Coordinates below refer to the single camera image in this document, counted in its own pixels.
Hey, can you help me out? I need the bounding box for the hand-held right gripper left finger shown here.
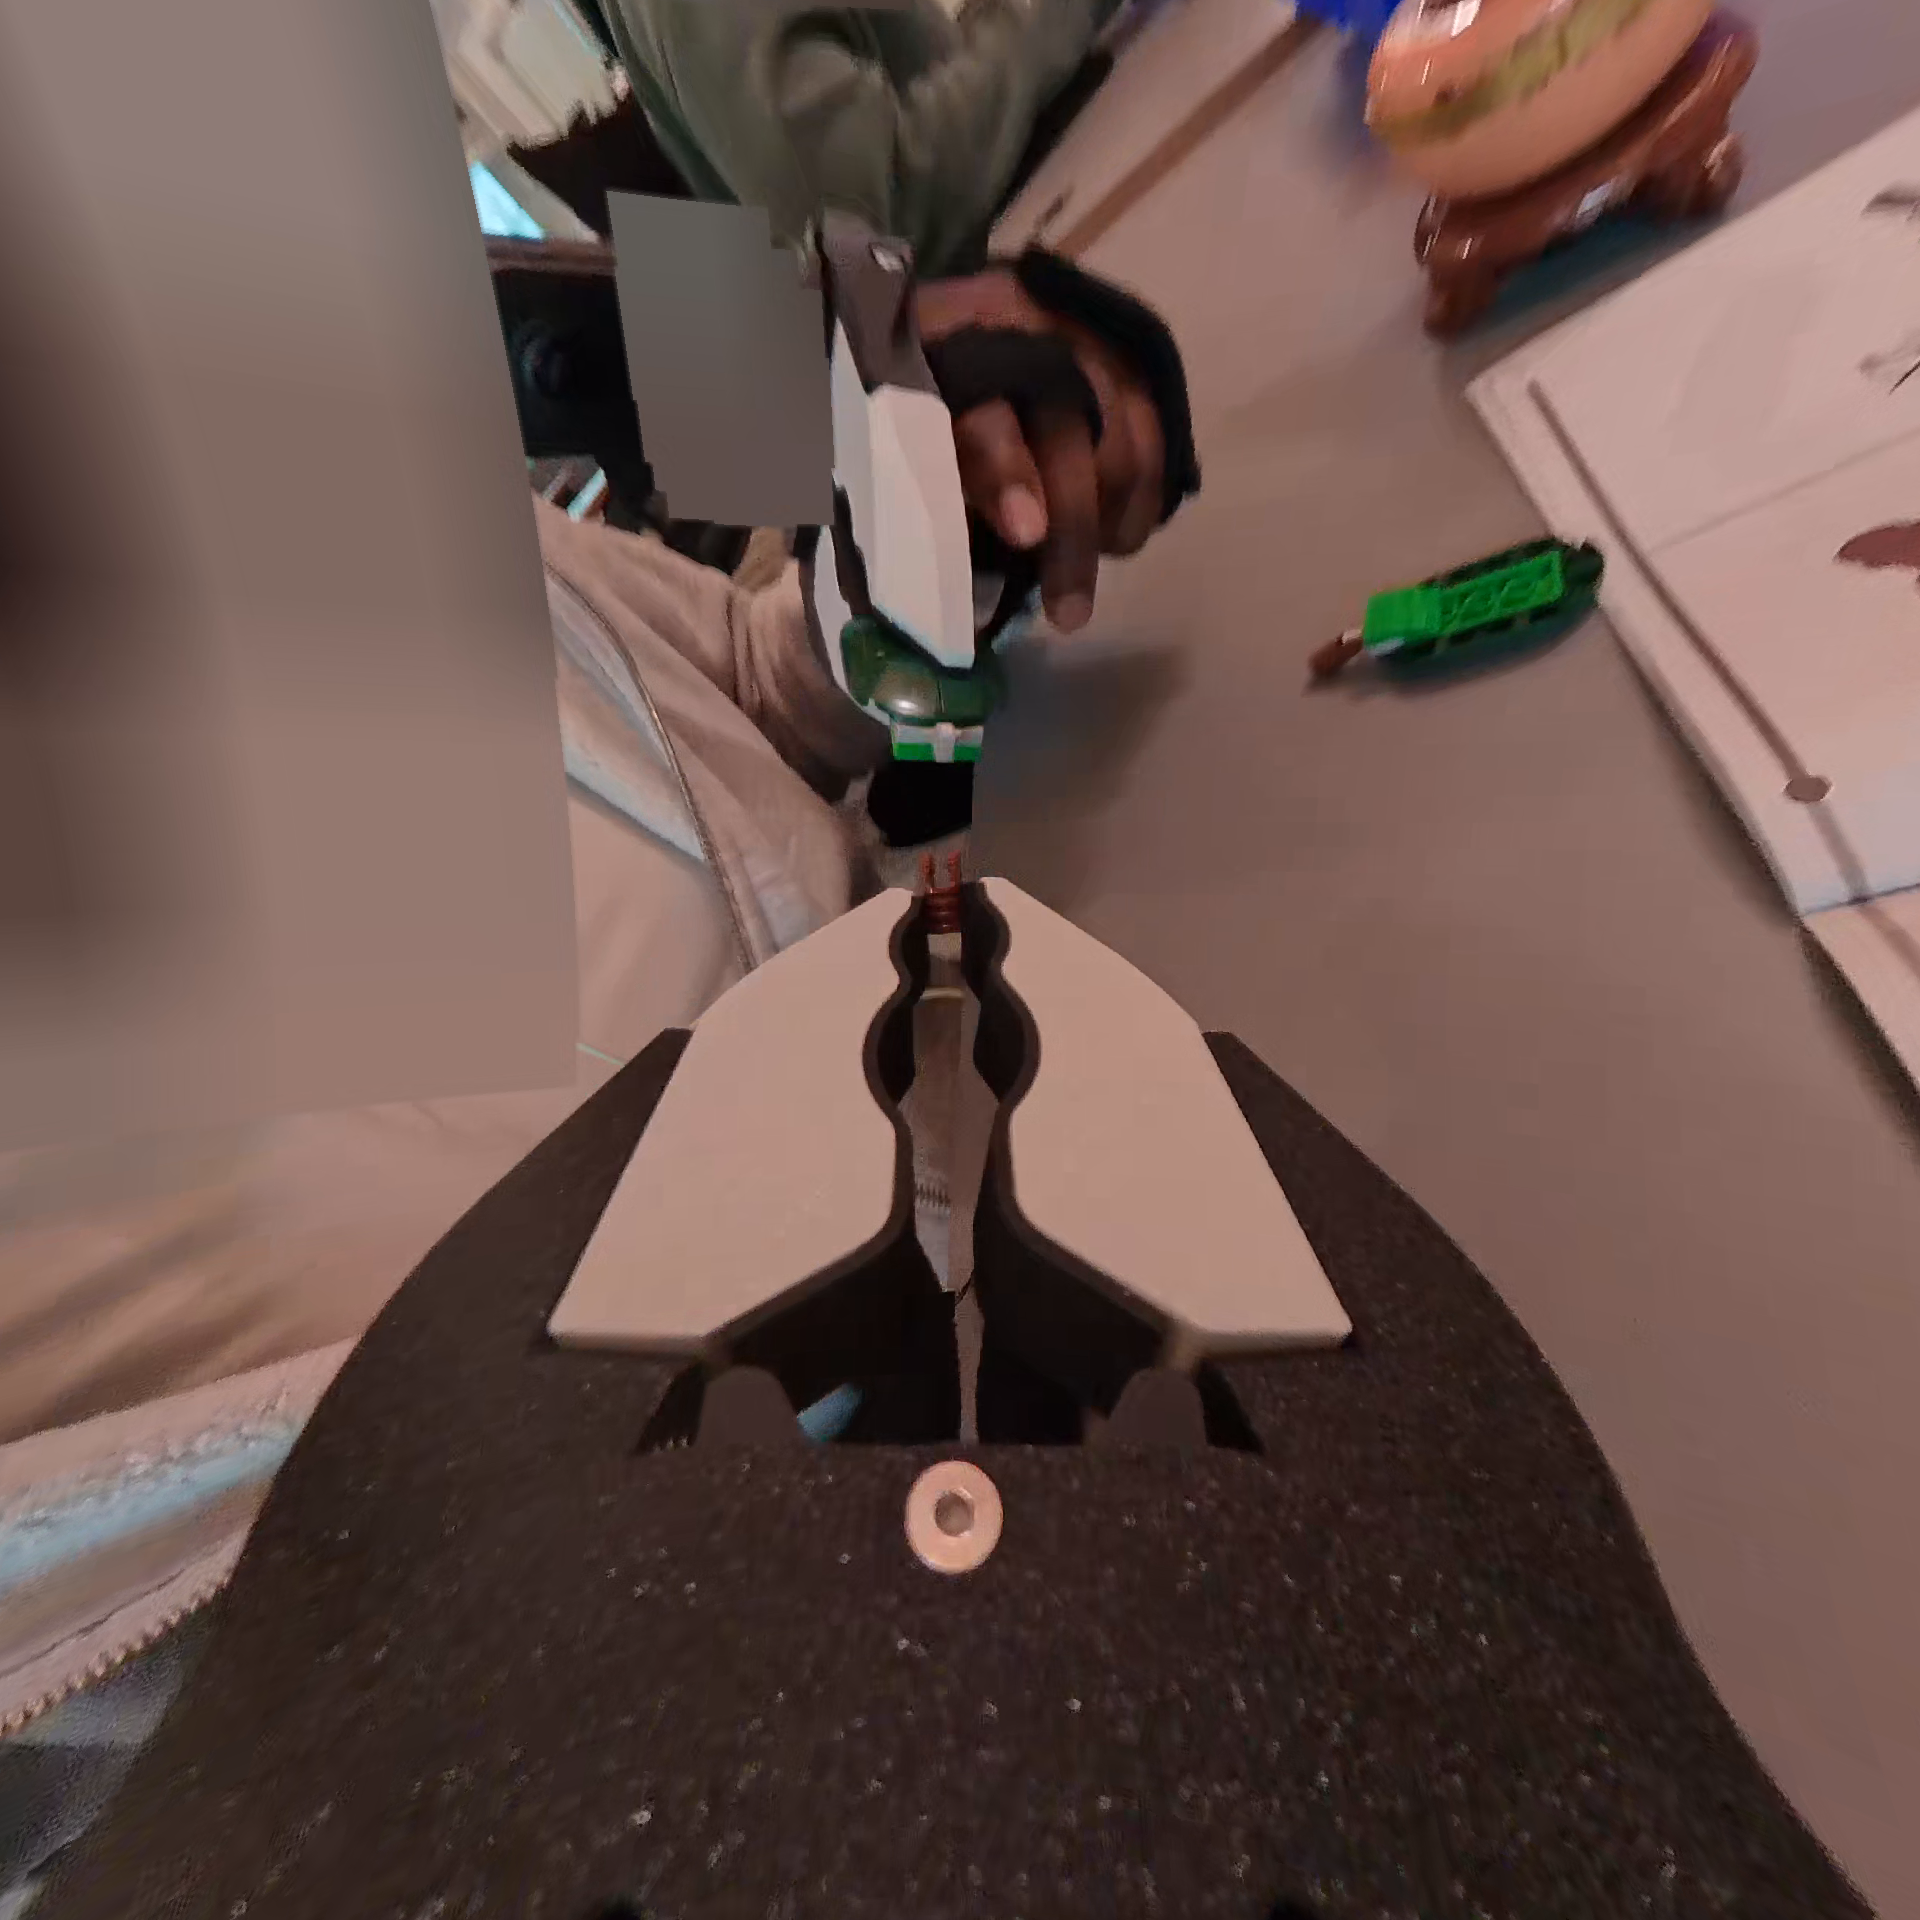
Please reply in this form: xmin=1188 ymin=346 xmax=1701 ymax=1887
xmin=545 ymin=884 xmax=921 ymax=1351

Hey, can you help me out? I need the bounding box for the person's left hand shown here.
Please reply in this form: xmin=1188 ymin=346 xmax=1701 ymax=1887
xmin=914 ymin=277 xmax=1182 ymax=636

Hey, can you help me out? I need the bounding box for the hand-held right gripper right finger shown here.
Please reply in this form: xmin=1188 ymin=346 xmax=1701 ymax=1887
xmin=975 ymin=878 xmax=1358 ymax=1372

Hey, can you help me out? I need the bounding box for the building instruction booklet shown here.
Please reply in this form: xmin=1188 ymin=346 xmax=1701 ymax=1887
xmin=1466 ymin=104 xmax=1920 ymax=1085

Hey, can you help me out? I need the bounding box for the green toy leaf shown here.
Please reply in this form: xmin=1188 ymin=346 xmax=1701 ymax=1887
xmin=837 ymin=613 xmax=1009 ymax=935
xmin=1306 ymin=536 xmax=1607 ymax=688

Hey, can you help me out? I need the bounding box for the toy flower pot on stand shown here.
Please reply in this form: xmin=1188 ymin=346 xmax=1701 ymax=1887
xmin=1362 ymin=0 xmax=1759 ymax=339

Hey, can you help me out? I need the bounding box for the grey desk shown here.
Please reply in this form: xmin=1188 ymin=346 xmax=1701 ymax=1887
xmin=901 ymin=0 xmax=1920 ymax=1920

